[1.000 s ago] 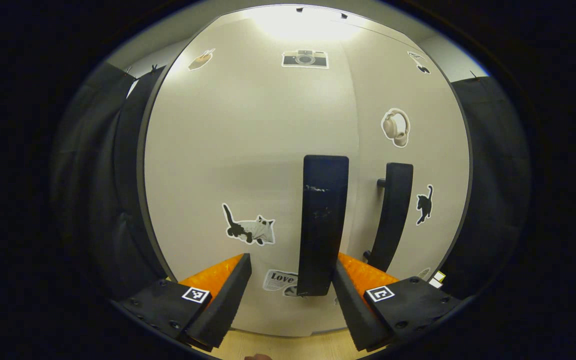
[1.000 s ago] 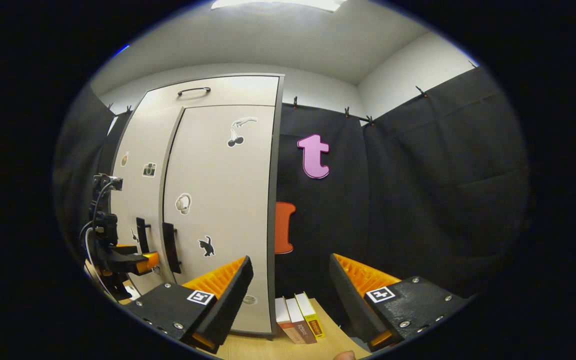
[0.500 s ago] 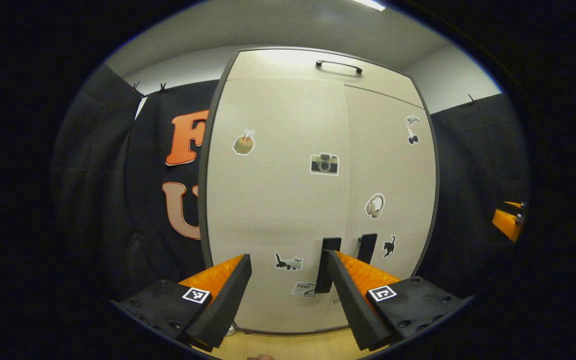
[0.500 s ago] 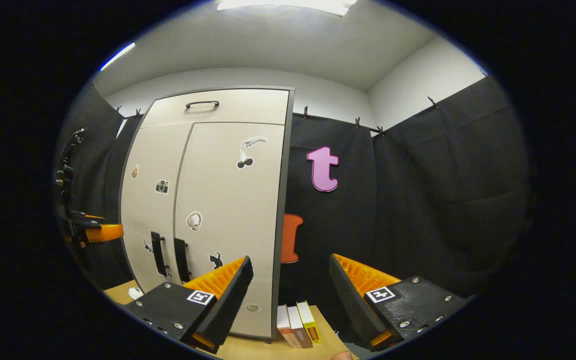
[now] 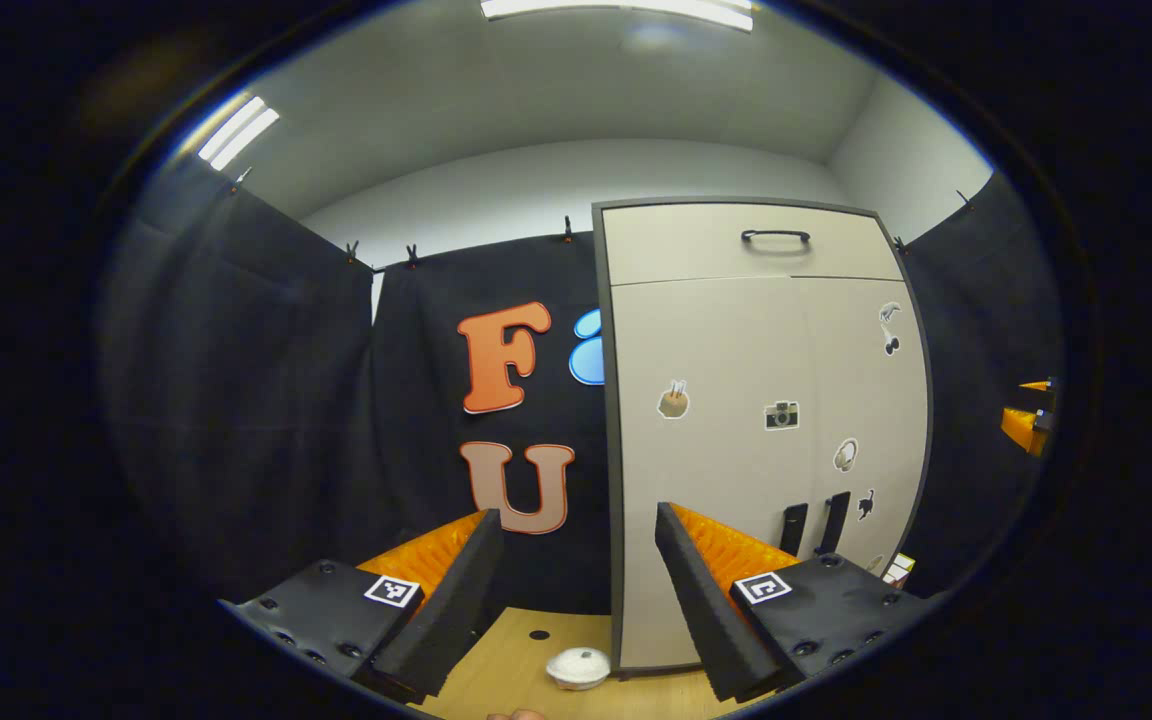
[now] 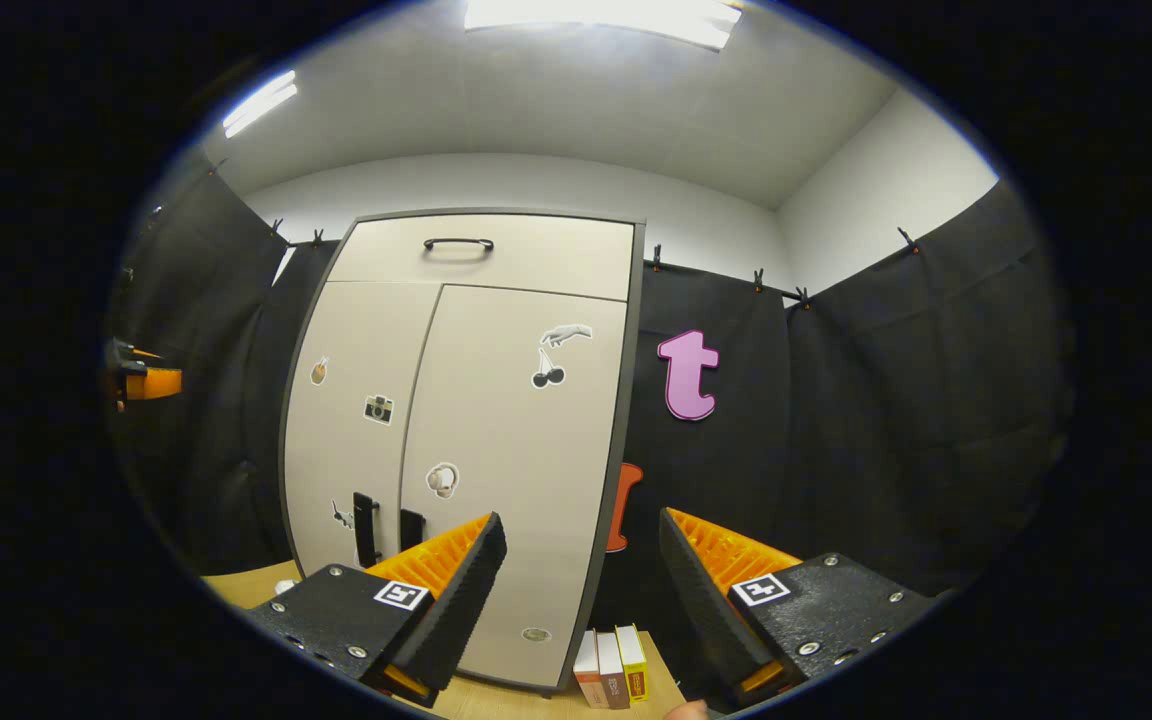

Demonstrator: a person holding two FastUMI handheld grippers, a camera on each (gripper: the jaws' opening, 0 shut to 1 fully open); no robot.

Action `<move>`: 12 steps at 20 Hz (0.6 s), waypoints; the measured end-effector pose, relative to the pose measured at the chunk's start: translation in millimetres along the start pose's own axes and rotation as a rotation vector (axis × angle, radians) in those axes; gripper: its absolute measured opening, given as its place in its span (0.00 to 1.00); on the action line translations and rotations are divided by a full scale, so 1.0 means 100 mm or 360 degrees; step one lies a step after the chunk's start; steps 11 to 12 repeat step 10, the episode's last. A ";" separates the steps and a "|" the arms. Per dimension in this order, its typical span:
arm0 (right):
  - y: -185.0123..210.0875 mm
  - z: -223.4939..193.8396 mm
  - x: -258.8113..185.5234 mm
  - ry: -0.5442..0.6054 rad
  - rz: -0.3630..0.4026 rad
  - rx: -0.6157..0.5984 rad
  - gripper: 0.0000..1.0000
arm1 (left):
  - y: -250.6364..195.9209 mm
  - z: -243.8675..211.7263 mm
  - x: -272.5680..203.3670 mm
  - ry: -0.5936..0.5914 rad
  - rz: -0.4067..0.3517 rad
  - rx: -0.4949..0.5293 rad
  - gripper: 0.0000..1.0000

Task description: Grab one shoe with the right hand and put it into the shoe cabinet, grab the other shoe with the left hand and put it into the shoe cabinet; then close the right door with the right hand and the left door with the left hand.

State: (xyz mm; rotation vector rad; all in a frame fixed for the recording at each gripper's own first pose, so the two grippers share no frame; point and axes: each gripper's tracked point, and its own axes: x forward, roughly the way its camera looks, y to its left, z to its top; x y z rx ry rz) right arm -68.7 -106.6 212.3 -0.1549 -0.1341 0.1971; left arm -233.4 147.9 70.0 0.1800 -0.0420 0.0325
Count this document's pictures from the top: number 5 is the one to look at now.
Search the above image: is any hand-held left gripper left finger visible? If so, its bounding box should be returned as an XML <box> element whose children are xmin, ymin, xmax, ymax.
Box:
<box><xmin>221</xmin><ymin>506</ymin><xmax>505</xmax><ymax>701</ymax></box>

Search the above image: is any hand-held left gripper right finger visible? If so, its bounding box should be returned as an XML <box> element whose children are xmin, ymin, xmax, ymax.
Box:
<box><xmin>656</xmin><ymin>502</ymin><xmax>942</xmax><ymax>704</ymax></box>

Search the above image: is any white shoe cabinet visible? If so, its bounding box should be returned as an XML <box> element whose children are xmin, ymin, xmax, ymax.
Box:
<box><xmin>591</xmin><ymin>197</ymin><xmax>937</xmax><ymax>679</ymax></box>

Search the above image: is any cream cabinet drawer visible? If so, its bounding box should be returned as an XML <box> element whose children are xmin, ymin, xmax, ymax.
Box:
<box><xmin>601</xmin><ymin>203</ymin><xmax>905</xmax><ymax>288</ymax></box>

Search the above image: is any white lidded bowl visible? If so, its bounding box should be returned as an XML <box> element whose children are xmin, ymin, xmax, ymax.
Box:
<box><xmin>546</xmin><ymin>647</ymin><xmax>612</xmax><ymax>692</ymax></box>

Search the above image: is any black backdrop cloth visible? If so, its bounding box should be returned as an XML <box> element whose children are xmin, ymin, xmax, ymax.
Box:
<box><xmin>101</xmin><ymin>165</ymin><xmax>1062</xmax><ymax>616</ymax></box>

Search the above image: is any small ceiling light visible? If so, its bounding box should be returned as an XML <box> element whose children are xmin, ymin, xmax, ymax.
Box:
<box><xmin>198</xmin><ymin>95</ymin><xmax>280</xmax><ymax>171</ymax></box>

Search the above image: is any long ceiling light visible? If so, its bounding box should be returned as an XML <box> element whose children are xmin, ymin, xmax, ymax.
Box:
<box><xmin>481</xmin><ymin>0</ymin><xmax>755</xmax><ymax>33</ymax></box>

